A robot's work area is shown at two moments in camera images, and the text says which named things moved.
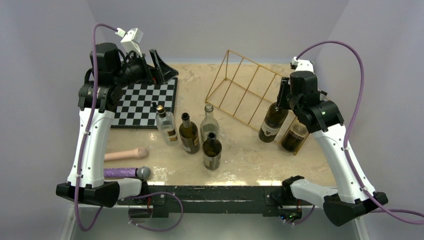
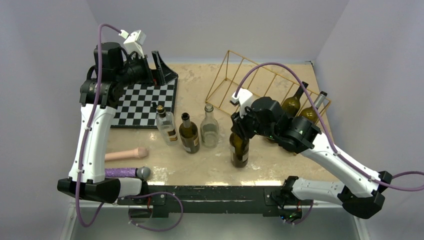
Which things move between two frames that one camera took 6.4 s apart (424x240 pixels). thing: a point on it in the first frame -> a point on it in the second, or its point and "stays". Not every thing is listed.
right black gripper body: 293,104 -> 251,124
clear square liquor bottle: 166,122 stays
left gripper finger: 154,55 stays
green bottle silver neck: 189,134 stays
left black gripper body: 136,69 stays
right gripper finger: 283,98 -> 246,135
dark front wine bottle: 212,152 -> 239,148
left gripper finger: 167,73 stays
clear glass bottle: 209,123 stays
